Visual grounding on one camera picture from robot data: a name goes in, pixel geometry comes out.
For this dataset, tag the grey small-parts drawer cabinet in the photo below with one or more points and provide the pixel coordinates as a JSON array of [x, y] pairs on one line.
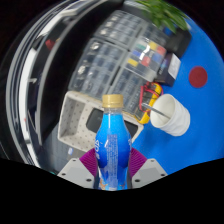
[[118, 30], [96, 68], [128, 88], [156, 35]]

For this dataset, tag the green leafy plant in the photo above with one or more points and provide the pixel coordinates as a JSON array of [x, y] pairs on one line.
[[163, 13]]

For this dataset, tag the black box with white label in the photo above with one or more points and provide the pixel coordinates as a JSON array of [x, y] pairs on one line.
[[170, 68]]

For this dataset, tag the blue drink bottle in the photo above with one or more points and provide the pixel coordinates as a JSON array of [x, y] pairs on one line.
[[112, 150]]

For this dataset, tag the clear organizer with coloured parts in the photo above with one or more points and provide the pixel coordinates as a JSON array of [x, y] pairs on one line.
[[145, 55]]

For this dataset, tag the white ribbed cup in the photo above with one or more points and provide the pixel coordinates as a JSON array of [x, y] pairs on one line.
[[176, 121]]

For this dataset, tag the flat black case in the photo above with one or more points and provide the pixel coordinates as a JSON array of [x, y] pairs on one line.
[[180, 38]]

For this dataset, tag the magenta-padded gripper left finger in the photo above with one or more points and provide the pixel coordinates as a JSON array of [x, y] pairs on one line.
[[75, 171]]

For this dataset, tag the flat round red coaster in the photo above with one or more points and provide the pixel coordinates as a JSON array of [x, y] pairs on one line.
[[198, 77]]

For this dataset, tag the yellow multimeter with red leads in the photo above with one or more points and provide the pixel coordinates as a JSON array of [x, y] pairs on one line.
[[151, 91]]

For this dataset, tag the thin stirrer in cup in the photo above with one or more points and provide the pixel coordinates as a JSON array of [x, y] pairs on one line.
[[156, 110]]

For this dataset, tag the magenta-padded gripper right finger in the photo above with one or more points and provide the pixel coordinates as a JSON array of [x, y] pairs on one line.
[[150, 170]]

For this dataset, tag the beige perforated tray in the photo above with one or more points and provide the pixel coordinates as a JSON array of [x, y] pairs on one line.
[[71, 123]]

